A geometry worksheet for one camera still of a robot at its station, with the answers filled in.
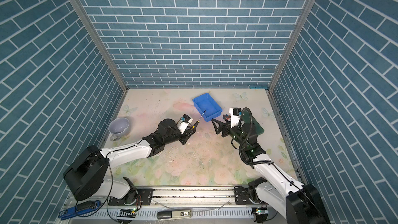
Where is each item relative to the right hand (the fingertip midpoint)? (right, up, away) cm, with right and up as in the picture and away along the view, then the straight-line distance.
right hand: (219, 119), depth 77 cm
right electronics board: (+20, -45, -3) cm, 49 cm away
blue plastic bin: (-7, +8, +35) cm, 36 cm away
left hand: (-12, -7, +6) cm, 15 cm away
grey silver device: (-24, -39, -12) cm, 48 cm away
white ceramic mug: (-61, -7, +18) cm, 64 cm away
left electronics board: (-44, -44, -5) cm, 62 cm away
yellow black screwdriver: (-13, -5, +6) cm, 15 cm away
